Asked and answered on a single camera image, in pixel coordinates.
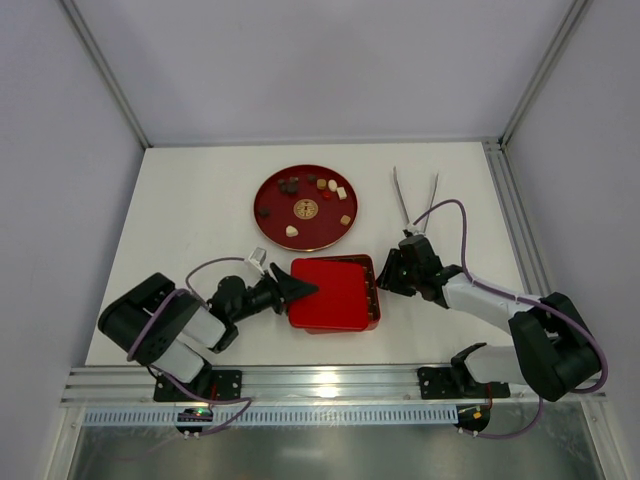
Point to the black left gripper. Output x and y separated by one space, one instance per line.
276 290

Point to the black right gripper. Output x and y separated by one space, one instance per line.
392 273

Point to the red chocolate box with tray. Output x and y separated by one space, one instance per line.
372 300

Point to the red rectangular box lid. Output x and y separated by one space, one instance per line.
330 292

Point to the metal serving tongs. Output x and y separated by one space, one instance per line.
402 204

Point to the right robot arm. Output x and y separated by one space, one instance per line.
552 351

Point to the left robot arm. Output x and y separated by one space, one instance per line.
148 322

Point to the white heart chocolate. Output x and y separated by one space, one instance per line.
291 231

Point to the dark chocolate cluster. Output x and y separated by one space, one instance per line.
289 188

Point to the round red plate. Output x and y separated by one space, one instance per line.
316 218

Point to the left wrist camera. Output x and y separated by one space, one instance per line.
257 259

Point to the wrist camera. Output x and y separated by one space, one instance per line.
411 230
257 259

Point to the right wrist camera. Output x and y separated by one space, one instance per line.
411 230

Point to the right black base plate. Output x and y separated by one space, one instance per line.
456 383

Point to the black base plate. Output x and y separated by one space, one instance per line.
456 383
208 385

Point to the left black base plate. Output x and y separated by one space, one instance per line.
208 385

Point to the slotted cable duct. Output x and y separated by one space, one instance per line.
272 415

